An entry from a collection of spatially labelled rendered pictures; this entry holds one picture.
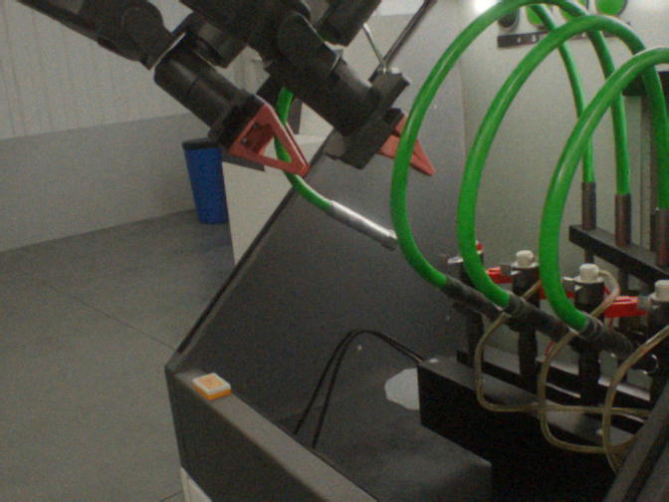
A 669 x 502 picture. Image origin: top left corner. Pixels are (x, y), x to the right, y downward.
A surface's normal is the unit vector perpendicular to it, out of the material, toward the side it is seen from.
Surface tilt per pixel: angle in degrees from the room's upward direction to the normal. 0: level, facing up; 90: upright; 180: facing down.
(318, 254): 90
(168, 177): 90
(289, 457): 0
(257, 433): 0
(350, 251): 90
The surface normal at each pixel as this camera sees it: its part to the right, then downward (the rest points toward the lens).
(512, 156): -0.84, 0.21
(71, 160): 0.63, 0.13
